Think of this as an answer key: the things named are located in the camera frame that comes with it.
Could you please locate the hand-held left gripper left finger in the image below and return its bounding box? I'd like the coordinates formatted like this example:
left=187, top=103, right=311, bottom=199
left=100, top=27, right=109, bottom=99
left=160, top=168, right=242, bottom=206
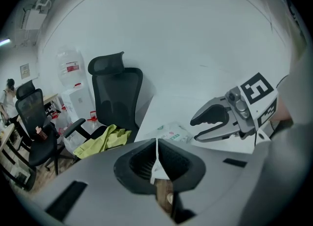
left=30, top=138, right=178, bottom=226

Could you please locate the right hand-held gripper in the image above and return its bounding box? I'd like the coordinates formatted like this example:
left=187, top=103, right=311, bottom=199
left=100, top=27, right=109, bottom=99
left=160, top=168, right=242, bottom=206
left=190, top=72, right=279, bottom=144

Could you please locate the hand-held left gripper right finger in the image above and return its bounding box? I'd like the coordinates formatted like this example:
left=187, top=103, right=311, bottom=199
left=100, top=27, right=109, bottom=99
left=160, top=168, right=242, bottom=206
left=157, top=138, right=266, bottom=226

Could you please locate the white green wet wipes pack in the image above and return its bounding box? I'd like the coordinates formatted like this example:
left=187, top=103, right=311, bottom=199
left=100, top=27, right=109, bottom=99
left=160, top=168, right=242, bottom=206
left=146, top=121, right=196, bottom=145

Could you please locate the person's right forearm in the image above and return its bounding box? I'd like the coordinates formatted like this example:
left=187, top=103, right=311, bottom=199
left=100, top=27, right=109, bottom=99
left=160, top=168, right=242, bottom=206
left=270, top=95, right=294, bottom=123

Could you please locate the yellow-green cloth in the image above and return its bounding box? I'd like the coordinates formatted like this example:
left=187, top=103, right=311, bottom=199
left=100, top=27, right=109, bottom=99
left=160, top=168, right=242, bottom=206
left=72, top=124, right=133, bottom=159

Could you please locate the empty water jug red cap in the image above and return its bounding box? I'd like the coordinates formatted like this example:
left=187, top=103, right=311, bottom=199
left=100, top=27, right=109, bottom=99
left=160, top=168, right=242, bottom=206
left=50, top=105, right=74, bottom=134
left=86, top=111, right=99, bottom=130

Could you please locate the person's grey shirt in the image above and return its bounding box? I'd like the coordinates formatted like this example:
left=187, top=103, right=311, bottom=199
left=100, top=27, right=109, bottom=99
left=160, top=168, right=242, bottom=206
left=254, top=46, right=313, bottom=226

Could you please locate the brown bottle with pink cap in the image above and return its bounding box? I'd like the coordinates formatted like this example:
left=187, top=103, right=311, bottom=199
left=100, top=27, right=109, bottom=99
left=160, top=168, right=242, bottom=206
left=35, top=126, right=48, bottom=140

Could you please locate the white water dispenser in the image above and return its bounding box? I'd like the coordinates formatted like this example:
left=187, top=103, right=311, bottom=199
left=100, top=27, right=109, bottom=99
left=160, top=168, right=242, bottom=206
left=60, top=87, right=96, bottom=126

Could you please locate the tall black mesh office chair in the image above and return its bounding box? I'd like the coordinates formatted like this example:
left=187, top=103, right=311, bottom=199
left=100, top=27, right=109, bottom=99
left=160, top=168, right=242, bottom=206
left=63, top=51, right=144, bottom=147

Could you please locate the small black mesh office chair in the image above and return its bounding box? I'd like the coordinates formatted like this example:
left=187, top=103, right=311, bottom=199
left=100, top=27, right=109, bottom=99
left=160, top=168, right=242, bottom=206
left=14, top=79, right=62, bottom=176

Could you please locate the light wooden desk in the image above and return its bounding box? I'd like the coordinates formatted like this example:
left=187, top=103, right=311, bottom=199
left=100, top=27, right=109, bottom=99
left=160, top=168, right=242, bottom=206
left=0, top=123, right=37, bottom=191

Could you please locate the wooden table with black legs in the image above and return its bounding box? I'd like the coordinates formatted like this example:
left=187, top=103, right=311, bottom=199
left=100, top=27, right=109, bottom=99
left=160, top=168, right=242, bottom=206
left=16, top=93, right=62, bottom=123

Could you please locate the large clear water jug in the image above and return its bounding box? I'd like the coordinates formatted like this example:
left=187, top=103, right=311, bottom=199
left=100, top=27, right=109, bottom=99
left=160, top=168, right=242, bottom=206
left=55, top=45, right=87, bottom=89

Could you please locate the framed wall notice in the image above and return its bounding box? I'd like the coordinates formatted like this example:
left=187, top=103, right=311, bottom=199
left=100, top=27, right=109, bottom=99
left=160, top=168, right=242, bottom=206
left=20, top=63, right=30, bottom=80

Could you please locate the white wall junction box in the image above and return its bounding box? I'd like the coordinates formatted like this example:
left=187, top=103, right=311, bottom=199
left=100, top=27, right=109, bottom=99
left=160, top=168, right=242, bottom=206
left=21, top=8, right=46, bottom=30

